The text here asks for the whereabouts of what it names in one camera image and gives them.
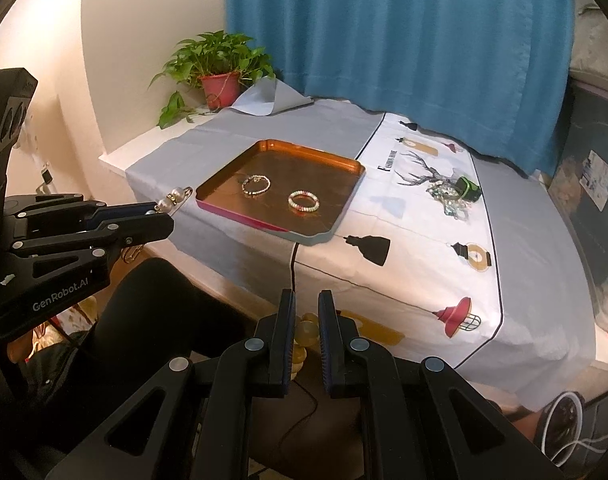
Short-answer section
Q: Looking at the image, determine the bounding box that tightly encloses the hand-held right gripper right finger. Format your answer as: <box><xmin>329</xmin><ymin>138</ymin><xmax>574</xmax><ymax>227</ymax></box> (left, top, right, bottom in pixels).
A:
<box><xmin>318</xmin><ymin>289</ymin><xmax>567</xmax><ymax>480</ymax></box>

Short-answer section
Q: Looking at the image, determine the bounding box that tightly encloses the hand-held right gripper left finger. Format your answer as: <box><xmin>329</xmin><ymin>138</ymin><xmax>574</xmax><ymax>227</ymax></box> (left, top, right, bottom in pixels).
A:
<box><xmin>44</xmin><ymin>288</ymin><xmax>297</xmax><ymax>480</ymax></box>

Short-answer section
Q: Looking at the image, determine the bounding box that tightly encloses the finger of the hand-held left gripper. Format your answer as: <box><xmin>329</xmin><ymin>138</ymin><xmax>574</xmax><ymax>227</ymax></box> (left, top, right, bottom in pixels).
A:
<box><xmin>4</xmin><ymin>194</ymin><xmax>159</xmax><ymax>238</ymax></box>
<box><xmin>11</xmin><ymin>214</ymin><xmax>175</xmax><ymax>306</ymax></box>

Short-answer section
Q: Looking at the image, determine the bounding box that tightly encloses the amber bead bracelet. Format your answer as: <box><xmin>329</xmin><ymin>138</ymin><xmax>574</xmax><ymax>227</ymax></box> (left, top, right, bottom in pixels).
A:
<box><xmin>290</xmin><ymin>312</ymin><xmax>321</xmax><ymax>376</ymax></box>

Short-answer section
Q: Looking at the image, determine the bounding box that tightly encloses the pearl hair clip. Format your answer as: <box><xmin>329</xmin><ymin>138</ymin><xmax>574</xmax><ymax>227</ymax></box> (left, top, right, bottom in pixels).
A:
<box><xmin>121</xmin><ymin>186</ymin><xmax>195</xmax><ymax>263</ymax></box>

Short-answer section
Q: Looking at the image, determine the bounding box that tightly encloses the copper metal tray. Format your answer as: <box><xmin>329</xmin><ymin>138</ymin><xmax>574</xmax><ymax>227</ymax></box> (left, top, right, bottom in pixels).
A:
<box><xmin>195</xmin><ymin>139</ymin><xmax>367</xmax><ymax>247</ymax></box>

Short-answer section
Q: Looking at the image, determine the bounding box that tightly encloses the pile of bracelets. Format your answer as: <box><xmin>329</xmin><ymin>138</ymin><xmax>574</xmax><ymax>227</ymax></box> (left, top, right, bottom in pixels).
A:
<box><xmin>426</xmin><ymin>180</ymin><xmax>472</xmax><ymax>221</ymax></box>

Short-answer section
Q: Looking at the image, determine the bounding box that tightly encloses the grey white printed tablecloth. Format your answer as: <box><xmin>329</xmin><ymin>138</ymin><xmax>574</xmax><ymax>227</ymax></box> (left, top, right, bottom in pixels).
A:
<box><xmin>125</xmin><ymin>80</ymin><xmax>599</xmax><ymax>413</ymax></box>

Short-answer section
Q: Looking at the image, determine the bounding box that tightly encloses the red flower pot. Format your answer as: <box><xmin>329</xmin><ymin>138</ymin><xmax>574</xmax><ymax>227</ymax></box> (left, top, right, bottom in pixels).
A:
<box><xmin>199</xmin><ymin>72</ymin><xmax>242</xmax><ymax>111</ymax></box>

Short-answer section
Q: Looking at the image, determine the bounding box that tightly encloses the green leafy plant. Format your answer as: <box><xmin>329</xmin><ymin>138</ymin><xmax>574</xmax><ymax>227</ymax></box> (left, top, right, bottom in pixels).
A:
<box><xmin>148</xmin><ymin>30</ymin><xmax>277</xmax><ymax>131</ymax></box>

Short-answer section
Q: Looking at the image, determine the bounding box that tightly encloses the green black smartwatch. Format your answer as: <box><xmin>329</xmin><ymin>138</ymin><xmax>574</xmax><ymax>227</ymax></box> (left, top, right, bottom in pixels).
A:
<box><xmin>456</xmin><ymin>176</ymin><xmax>482</xmax><ymax>202</ymax></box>

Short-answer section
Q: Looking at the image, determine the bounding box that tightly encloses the white round fan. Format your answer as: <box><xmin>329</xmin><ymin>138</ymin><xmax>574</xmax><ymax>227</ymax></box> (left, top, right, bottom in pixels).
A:
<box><xmin>534</xmin><ymin>390</ymin><xmax>608</xmax><ymax>471</ymax></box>

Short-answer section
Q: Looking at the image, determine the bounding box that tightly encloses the blue curtain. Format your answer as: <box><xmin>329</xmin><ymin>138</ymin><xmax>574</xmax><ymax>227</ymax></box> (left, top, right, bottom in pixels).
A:
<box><xmin>226</xmin><ymin>0</ymin><xmax>577</xmax><ymax>176</ymax></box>

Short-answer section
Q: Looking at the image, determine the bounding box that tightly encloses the beige bedding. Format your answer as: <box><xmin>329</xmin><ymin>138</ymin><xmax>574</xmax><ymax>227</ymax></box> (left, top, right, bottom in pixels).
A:
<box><xmin>569</xmin><ymin>0</ymin><xmax>608</xmax><ymax>86</ymax></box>

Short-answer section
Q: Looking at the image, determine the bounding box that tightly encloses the black cable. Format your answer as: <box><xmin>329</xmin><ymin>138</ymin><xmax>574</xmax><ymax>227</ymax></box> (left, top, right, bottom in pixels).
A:
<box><xmin>284</xmin><ymin>377</ymin><xmax>319</xmax><ymax>436</ymax></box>

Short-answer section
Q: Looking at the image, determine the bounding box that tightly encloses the thin gold bracelet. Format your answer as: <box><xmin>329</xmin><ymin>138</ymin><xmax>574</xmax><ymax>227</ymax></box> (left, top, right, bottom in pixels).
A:
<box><xmin>241</xmin><ymin>174</ymin><xmax>272</xmax><ymax>197</ymax></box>

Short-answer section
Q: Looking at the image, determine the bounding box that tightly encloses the colourful small bead bracelet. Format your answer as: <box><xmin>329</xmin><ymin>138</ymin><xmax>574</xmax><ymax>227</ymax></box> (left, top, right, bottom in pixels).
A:
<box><xmin>287</xmin><ymin>190</ymin><xmax>319</xmax><ymax>214</ymax></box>

